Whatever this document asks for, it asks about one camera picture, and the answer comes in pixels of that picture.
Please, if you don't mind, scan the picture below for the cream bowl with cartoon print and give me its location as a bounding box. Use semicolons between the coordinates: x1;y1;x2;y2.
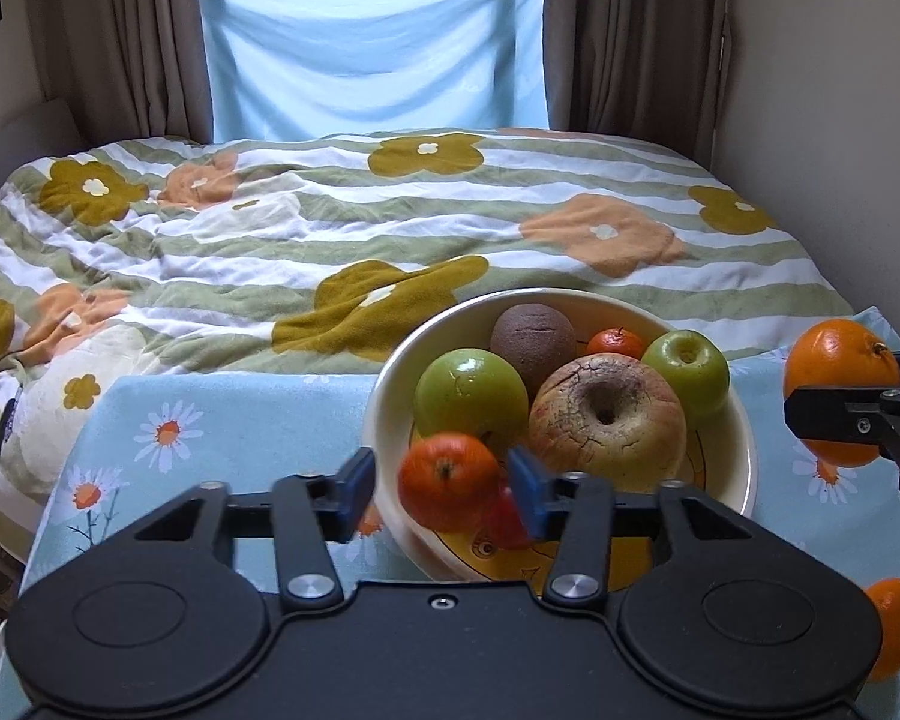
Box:
362;288;759;590

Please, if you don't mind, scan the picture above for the small orange tangerine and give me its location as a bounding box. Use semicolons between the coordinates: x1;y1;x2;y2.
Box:
397;433;500;533

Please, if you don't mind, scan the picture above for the large orange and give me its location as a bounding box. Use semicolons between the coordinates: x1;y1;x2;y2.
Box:
782;317;900;470

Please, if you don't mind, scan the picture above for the small tangerine in bowl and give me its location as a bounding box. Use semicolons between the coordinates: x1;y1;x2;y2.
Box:
585;327;647;359

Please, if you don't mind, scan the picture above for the right brown curtain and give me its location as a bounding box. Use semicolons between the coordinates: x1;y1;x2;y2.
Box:
543;0;730;166

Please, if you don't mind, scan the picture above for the brown kiwi fruit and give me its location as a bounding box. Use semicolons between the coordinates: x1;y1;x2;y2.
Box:
491;302;577;397

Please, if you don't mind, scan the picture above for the small green apple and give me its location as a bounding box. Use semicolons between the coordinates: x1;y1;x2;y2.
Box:
642;330;730;424

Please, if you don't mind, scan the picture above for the left brown curtain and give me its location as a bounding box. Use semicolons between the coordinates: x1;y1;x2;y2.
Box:
25;0;212;145

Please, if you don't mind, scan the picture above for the floral striped duvet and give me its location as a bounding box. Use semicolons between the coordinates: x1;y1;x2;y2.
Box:
0;128;848;550

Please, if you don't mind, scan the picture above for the large green apple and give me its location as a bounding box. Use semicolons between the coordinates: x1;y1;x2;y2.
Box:
413;348;530;442

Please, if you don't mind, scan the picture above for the grey bed headboard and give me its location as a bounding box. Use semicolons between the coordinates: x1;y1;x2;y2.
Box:
0;99;87;188

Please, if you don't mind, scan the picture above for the brown curtain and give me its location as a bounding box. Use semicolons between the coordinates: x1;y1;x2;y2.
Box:
543;0;730;166
25;0;212;145

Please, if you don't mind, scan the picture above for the red cherry tomato in bowl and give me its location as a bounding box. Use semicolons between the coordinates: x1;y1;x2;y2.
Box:
482;486;535;551

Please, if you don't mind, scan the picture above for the large brownish wrinkled apple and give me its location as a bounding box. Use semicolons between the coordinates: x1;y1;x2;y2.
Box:
526;353;688;493

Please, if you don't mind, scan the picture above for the light blue window cloth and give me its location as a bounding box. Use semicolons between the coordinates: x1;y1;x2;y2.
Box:
199;0;548;142

